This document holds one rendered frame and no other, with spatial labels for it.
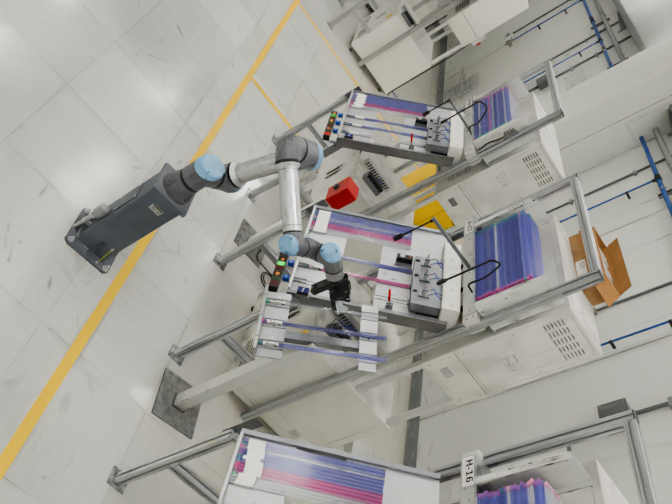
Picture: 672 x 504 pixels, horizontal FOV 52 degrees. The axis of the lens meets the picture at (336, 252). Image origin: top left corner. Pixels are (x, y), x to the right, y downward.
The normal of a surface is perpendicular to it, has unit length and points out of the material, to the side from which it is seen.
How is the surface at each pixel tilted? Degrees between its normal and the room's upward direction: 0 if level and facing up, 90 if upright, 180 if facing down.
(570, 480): 90
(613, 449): 90
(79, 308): 0
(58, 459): 0
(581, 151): 90
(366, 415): 90
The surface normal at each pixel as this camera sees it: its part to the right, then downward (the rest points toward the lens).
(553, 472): -0.15, 0.59
